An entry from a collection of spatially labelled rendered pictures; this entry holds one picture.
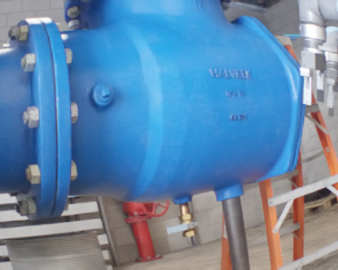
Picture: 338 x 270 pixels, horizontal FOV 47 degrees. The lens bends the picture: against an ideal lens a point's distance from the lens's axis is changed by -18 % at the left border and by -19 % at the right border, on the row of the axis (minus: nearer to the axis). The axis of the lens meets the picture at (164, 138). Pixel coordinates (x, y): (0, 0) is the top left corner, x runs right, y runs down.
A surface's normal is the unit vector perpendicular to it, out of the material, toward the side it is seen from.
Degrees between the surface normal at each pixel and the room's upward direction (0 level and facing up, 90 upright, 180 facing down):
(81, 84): 90
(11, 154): 129
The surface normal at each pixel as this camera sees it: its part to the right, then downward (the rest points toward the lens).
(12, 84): 0.47, -0.38
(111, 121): 0.45, 0.17
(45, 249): 0.14, -0.17
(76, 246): 0.70, -0.25
